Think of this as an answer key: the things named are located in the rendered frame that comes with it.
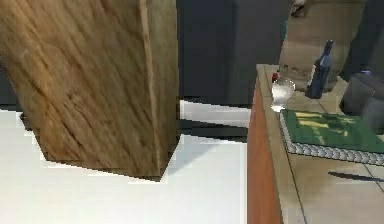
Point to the dark grey fridge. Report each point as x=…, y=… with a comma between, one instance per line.
x=230, y=50

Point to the red apple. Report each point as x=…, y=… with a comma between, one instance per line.
x=275, y=76

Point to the clear glass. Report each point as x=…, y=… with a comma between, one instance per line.
x=281, y=91

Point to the brown wooden cabinet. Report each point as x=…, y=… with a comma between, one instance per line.
x=93, y=86

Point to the dark blue bottle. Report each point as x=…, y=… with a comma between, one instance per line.
x=320, y=75

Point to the green book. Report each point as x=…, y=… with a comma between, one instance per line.
x=330, y=133

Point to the beige paper bag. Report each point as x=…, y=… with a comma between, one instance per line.
x=316, y=36

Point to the red tiled counter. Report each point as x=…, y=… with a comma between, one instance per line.
x=316, y=190

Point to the dark grey pot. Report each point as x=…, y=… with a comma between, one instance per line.
x=365, y=95

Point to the black knife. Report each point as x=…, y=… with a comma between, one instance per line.
x=356, y=176

